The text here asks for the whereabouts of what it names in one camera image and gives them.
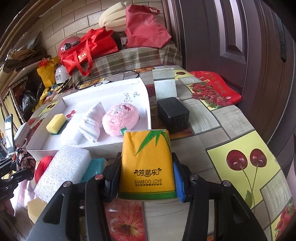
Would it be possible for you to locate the yellow octagonal sponge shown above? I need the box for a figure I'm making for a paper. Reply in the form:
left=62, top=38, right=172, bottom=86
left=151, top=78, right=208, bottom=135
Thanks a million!
left=27, top=197, right=47, bottom=223

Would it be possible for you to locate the black charger box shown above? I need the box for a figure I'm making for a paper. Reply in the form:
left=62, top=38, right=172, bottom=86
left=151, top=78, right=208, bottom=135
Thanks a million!
left=157, top=97, right=190, bottom=133

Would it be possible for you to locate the matte red fabric bag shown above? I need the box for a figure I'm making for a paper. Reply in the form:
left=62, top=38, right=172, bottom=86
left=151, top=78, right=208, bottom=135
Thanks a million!
left=125, top=4, right=171, bottom=48

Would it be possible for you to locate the yellow green sponge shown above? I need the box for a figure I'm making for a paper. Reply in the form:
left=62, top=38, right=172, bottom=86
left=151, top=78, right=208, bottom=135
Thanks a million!
left=46, top=113, right=67, bottom=134

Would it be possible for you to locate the red plush toy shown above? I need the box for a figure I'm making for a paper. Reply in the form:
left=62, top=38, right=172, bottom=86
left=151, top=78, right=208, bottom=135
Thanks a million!
left=35, top=156, right=54, bottom=184

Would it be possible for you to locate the white round-logo device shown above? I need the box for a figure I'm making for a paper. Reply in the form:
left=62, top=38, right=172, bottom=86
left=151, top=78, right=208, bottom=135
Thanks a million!
left=94, top=80, right=112, bottom=86

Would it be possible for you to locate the dark brown door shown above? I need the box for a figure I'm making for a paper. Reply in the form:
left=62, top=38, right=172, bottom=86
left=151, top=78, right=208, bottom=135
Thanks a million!
left=164, top=1, right=295, bottom=166

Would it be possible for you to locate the grey metal phone stand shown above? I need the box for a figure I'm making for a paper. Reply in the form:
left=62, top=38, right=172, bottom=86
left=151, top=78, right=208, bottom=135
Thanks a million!
left=152, top=68, right=177, bottom=100

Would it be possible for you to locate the glossy red tote bag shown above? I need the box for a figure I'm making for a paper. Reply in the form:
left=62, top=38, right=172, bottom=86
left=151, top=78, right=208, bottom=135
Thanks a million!
left=60, top=27, right=118, bottom=76

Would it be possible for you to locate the teal tissue pack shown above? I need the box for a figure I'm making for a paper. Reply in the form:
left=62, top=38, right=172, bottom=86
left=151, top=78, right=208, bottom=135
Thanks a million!
left=81, top=158, right=107, bottom=183

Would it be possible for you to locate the white shallow cardboard box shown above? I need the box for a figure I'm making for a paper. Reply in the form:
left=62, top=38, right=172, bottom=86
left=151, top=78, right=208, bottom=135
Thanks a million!
left=27, top=78, right=152, bottom=160

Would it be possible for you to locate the white foam block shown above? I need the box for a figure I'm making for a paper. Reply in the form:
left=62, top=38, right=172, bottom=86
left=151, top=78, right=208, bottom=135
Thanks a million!
left=34, top=146, right=91, bottom=203

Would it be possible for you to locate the yellow plastic bag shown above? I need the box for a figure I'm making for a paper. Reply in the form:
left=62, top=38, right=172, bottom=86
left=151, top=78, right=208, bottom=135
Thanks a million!
left=37, top=56, right=60, bottom=87

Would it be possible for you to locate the red bag on floor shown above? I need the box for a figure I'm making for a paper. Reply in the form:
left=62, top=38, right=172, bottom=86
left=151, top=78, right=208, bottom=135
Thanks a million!
left=190, top=71, right=242, bottom=109

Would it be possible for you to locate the cream foam roll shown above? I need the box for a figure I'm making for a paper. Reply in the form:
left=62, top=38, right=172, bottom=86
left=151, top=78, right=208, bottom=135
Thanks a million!
left=98, top=1, right=130, bottom=32

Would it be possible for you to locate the red helmet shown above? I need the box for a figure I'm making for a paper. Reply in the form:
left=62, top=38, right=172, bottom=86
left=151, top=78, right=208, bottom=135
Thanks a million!
left=58, top=36, right=81, bottom=59

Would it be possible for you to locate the white helmet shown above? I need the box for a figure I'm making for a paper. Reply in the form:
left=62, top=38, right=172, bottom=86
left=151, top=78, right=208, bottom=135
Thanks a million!
left=55, top=65, right=71, bottom=84

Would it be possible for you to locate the plaid covered bench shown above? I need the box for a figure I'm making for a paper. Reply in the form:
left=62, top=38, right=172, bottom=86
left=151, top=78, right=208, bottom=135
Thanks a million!
left=72, top=42, right=183, bottom=87

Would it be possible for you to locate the dark patterned scrunchie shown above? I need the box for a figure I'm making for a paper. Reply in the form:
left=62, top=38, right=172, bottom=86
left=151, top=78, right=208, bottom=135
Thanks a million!
left=16, top=147, right=36, bottom=180

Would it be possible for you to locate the pink plush toy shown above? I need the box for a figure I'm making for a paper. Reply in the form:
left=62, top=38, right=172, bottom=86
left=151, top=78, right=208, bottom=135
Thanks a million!
left=102, top=103, right=139, bottom=137

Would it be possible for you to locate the black cable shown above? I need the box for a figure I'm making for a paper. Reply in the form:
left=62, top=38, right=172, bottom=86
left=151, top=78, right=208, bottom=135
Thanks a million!
left=74, top=70, right=140, bottom=90

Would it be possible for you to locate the white folded cloth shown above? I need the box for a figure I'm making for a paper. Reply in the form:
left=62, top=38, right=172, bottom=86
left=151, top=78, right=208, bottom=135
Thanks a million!
left=72, top=102, right=106, bottom=145

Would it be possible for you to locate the fruit pattern tablecloth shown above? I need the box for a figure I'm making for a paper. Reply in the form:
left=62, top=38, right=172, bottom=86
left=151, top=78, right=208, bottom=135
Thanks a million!
left=14, top=65, right=296, bottom=241

